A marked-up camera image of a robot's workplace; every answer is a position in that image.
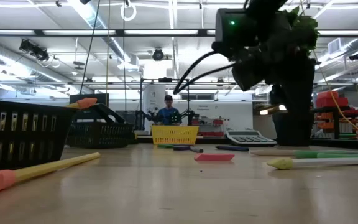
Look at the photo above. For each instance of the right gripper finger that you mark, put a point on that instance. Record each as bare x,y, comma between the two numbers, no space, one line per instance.
281,102
303,102

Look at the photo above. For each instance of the green and tan pen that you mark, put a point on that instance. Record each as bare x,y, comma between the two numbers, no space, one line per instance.
272,152

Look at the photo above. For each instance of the white pencil with yellow cap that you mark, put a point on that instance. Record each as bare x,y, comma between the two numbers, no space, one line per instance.
322,162

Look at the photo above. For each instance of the dark blue pen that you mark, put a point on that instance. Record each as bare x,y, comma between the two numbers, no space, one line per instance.
232,148

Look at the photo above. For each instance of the blue rectangular eraser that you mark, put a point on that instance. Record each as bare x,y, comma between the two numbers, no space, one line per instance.
181,147

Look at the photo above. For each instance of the yellow pencil with eraser cap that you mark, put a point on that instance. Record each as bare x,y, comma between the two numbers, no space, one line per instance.
42,168
85,103

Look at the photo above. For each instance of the shelf with red bins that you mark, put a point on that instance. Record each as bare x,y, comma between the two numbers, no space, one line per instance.
331,101

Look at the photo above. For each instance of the potted green plant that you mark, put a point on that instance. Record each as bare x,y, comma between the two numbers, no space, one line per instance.
291,135

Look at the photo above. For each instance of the grey desk calculator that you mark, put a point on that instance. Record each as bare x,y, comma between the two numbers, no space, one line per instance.
247,138

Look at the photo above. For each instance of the pink eraser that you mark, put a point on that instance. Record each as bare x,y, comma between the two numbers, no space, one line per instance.
214,157

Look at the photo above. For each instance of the background robot rig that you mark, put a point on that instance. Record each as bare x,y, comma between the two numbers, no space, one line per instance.
185,116

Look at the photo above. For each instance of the yellow plastic bin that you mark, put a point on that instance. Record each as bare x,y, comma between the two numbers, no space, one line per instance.
174,135

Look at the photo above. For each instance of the person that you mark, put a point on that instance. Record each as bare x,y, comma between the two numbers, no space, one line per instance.
167,115

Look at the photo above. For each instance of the green eraser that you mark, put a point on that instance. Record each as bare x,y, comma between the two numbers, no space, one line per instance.
165,146

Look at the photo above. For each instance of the black plastic bin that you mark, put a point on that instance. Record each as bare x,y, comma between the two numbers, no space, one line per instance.
26,137
98,135

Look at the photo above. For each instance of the black ceiling device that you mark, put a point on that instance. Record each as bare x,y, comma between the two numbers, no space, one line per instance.
33,49

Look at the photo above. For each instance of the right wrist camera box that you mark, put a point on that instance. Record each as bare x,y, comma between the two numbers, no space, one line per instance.
235,28

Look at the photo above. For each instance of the round black ceiling camera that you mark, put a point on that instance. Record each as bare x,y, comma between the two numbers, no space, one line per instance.
158,55

